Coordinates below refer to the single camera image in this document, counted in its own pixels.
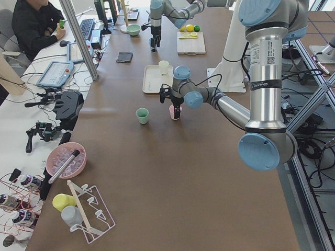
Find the grey folded cloth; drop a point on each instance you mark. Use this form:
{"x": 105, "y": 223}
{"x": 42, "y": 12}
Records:
{"x": 124, "y": 57}

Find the blue cup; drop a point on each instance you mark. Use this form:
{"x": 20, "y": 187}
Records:
{"x": 152, "y": 44}

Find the wooden cutting board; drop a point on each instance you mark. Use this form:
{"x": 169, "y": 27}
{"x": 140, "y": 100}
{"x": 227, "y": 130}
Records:
{"x": 191, "y": 46}

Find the yellow cup on rack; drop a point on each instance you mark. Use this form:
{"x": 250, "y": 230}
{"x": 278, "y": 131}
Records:
{"x": 62, "y": 201}

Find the seated person in black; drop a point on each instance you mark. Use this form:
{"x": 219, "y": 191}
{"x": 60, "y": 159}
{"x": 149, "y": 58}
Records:
{"x": 36, "y": 26}

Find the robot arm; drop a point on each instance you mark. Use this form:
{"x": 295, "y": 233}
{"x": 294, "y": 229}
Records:
{"x": 160, "y": 8}
{"x": 266, "y": 142}

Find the aluminium frame post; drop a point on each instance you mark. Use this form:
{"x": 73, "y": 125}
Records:
{"x": 68, "y": 9}

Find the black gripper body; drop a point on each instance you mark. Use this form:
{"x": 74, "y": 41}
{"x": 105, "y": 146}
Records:
{"x": 155, "y": 31}
{"x": 175, "y": 100}

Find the metal muddler black tip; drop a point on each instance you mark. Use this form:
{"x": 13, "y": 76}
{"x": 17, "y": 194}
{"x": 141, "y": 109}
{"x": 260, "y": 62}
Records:
{"x": 63, "y": 167}

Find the green bowl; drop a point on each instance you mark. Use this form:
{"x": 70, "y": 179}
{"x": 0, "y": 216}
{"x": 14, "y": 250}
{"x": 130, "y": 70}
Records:
{"x": 133, "y": 30}

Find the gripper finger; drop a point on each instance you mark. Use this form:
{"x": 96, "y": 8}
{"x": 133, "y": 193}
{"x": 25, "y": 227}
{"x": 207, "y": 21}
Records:
{"x": 177, "y": 111}
{"x": 155, "y": 43}

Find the pale yellow cup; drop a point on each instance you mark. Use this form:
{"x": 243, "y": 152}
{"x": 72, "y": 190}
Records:
{"x": 163, "y": 67}

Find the white wire rack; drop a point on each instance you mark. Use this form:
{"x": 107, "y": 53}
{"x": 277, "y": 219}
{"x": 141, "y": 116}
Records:
{"x": 97, "y": 219}

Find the beige rabbit tray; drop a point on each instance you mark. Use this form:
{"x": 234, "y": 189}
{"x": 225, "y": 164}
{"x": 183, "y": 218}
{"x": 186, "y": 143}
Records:
{"x": 153, "y": 79}

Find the black monitor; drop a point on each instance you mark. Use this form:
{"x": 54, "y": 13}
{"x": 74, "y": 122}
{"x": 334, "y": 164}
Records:
{"x": 100, "y": 9}

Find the black keyboard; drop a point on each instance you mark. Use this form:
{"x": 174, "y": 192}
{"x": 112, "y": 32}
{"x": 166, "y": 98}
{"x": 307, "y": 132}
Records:
{"x": 86, "y": 27}

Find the blue teach pendant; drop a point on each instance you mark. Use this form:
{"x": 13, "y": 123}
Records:
{"x": 56, "y": 74}

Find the grey cup on rack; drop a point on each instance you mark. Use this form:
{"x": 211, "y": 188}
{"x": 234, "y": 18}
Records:
{"x": 71, "y": 216}

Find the pink cup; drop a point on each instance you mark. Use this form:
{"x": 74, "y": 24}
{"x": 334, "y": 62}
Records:
{"x": 172, "y": 112}

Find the whole lemon near lime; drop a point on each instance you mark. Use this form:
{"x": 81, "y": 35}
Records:
{"x": 190, "y": 28}

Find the wooden cup stand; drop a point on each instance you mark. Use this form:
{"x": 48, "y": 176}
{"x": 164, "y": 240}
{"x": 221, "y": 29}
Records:
{"x": 124, "y": 28}

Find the green cup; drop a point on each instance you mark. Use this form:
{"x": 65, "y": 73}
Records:
{"x": 143, "y": 115}

